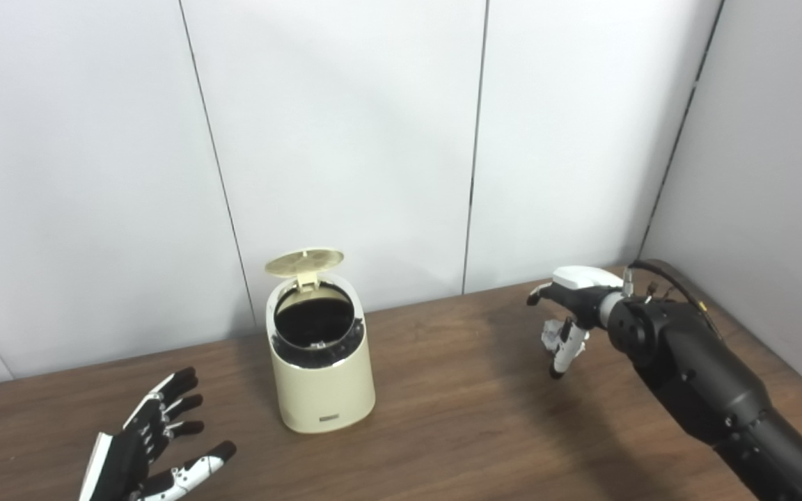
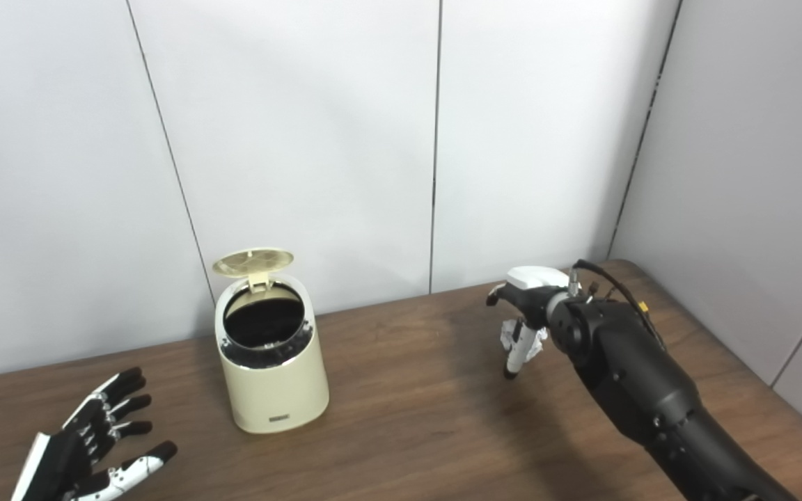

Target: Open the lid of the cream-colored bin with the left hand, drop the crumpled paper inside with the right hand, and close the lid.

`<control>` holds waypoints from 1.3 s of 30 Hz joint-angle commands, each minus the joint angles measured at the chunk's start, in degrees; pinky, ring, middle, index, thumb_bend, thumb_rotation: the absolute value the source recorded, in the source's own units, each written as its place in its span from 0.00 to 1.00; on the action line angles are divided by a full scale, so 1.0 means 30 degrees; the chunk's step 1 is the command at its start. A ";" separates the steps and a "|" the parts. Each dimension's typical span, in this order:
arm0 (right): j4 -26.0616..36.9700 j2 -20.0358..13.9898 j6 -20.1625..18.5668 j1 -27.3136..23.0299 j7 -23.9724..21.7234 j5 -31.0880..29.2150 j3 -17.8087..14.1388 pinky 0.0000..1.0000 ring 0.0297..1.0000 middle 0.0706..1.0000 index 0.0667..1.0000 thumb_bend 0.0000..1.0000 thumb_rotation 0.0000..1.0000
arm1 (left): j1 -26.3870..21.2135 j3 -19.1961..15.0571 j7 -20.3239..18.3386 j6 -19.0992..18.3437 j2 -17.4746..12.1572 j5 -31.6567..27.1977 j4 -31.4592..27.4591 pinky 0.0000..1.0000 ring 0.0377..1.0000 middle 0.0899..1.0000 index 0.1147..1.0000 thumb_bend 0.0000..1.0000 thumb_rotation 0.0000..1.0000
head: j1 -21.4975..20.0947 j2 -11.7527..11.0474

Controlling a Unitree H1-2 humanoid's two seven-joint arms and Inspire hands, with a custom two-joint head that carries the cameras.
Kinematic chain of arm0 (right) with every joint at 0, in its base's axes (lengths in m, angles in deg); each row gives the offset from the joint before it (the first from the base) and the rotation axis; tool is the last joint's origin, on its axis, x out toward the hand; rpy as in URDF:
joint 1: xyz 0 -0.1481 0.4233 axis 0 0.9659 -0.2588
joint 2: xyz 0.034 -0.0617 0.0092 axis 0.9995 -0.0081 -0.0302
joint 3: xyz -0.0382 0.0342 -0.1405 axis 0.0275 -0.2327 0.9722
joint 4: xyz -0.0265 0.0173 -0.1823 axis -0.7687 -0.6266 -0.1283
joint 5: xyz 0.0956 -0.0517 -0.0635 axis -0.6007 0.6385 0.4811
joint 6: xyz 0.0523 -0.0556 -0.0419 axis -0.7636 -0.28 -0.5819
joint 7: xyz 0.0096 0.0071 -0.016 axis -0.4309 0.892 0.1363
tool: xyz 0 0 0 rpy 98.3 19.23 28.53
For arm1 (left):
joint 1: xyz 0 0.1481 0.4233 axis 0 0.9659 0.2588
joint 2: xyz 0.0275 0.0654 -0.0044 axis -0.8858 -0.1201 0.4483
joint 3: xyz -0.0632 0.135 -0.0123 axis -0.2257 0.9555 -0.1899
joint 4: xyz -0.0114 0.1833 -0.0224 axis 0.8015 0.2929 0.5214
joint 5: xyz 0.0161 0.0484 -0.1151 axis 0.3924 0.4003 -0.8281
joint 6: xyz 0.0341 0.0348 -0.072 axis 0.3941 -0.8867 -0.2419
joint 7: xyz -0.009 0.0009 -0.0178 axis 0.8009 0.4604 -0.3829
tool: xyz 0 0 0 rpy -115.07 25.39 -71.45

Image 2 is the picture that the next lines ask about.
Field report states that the white paper ball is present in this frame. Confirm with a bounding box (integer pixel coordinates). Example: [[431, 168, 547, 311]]
[[500, 317, 548, 361]]

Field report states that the cream-colored bin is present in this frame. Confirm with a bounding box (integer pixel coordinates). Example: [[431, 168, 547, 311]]
[[214, 273, 330, 434]]

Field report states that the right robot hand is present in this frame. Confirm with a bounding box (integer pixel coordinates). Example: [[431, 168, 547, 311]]
[[486, 266, 572, 381]]

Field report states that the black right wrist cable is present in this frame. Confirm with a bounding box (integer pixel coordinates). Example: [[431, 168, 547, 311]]
[[572, 259, 666, 349]]

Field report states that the round cream bin lid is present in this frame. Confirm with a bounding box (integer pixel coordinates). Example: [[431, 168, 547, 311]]
[[212, 248, 295, 293]]

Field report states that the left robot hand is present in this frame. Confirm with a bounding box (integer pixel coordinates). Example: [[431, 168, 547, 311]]
[[10, 367, 179, 501]]

